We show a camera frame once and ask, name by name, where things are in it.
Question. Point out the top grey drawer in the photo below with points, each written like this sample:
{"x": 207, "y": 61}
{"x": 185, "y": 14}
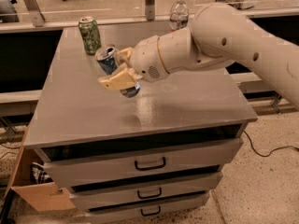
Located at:
{"x": 155, "y": 161}

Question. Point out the checkered cloth in box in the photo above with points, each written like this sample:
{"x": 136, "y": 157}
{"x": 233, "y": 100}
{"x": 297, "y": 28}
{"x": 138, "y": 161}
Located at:
{"x": 40, "y": 174}

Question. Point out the middle grey drawer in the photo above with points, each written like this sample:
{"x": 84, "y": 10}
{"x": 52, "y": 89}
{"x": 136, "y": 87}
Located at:
{"x": 146, "y": 188}

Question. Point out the blue silver redbull can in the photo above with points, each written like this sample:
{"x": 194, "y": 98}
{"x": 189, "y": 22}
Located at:
{"x": 120, "y": 76}

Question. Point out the clear plastic water bottle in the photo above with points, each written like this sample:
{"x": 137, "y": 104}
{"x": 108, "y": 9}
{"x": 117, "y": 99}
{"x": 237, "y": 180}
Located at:
{"x": 179, "y": 15}

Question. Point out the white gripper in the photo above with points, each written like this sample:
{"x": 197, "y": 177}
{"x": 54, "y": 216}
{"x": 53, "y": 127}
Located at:
{"x": 146, "y": 59}

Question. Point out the bottom grey drawer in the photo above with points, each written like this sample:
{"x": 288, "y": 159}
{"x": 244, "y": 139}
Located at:
{"x": 150, "y": 208}

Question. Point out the grey drawer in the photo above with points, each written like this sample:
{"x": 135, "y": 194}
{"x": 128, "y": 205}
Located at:
{"x": 146, "y": 188}
{"x": 155, "y": 161}
{"x": 150, "y": 208}

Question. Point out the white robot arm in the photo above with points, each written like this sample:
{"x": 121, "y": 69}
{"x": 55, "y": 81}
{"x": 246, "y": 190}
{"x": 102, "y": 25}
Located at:
{"x": 217, "y": 36}

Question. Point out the grey drawer cabinet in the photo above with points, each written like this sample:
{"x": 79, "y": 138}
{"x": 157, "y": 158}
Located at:
{"x": 77, "y": 118}

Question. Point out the green soda can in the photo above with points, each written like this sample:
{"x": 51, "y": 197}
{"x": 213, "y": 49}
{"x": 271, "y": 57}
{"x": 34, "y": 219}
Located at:
{"x": 90, "y": 34}

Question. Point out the cardboard box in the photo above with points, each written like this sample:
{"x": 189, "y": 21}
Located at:
{"x": 42, "y": 197}

